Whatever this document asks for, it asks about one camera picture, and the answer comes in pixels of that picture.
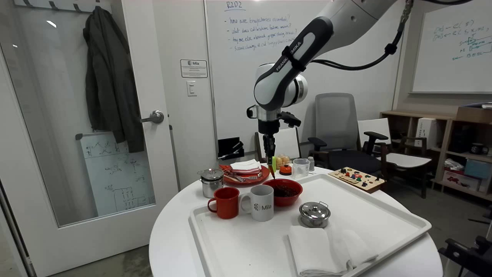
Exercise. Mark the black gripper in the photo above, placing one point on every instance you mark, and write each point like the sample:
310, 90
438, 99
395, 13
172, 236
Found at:
270, 125

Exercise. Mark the red handled metal spoon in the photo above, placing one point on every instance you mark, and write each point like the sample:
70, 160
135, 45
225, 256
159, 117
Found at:
272, 166

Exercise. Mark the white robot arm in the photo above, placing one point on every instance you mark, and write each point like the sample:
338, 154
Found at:
278, 86

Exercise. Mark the red bowl with beans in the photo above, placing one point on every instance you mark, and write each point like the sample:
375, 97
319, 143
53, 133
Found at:
285, 191

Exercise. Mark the green bottle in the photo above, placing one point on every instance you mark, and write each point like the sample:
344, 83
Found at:
276, 163

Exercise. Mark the white framed board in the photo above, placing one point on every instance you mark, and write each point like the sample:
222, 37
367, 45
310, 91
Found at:
287, 143

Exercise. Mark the white red striped napkin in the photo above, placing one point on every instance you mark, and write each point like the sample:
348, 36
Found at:
247, 166

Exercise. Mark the black tray on floor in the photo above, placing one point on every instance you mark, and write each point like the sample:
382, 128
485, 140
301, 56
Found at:
230, 148

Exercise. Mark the red plate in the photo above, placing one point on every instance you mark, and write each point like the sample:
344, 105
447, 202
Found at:
245, 176

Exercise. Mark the white mug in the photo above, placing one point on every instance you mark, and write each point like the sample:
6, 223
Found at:
259, 203

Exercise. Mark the small steel pot with lid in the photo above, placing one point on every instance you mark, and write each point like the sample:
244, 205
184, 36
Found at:
212, 180

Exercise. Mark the red mug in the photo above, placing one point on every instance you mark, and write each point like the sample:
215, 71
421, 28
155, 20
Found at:
225, 202

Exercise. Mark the grey office chair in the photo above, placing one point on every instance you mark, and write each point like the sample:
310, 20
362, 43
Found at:
336, 140

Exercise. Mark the round steel lidded tin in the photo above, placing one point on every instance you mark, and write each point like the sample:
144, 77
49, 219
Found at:
315, 214

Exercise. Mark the wooden button board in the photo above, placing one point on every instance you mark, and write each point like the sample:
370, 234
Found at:
359, 179

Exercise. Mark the white plastic tray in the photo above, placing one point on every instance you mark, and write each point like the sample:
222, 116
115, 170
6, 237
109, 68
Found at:
244, 247

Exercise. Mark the folded white cloth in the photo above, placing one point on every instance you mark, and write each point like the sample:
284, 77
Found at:
328, 253

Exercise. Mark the white seat chair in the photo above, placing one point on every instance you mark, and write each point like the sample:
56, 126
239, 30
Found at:
408, 157

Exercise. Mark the small leaning whiteboard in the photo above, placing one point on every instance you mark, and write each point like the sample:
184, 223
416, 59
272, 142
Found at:
119, 179

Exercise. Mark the dark hanging jacket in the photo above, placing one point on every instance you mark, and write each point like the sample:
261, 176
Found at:
112, 94

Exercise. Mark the wooden shelf unit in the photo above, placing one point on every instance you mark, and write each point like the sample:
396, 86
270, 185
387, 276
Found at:
459, 146

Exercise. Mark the white door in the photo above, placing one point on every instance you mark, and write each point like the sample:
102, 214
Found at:
44, 110

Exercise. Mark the wall notice sign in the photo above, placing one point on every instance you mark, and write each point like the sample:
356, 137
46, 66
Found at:
193, 68

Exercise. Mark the silver door handle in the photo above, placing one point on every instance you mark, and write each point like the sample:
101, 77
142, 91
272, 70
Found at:
155, 117

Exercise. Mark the wall whiteboard with writing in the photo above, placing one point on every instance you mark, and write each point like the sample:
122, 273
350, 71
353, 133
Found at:
245, 34

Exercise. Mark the right wall whiteboard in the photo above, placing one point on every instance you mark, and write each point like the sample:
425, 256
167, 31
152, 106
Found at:
456, 50

